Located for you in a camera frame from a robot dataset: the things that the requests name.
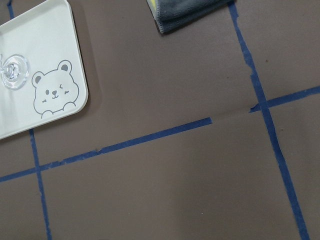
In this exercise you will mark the grey folded cloth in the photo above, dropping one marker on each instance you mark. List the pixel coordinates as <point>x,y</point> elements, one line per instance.
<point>170,15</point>

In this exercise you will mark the cream bear tray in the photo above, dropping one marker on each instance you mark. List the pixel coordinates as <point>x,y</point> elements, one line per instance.
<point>56,86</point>

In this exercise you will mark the clear wine glass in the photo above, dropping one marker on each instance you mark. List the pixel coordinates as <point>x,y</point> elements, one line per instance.
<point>14,72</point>

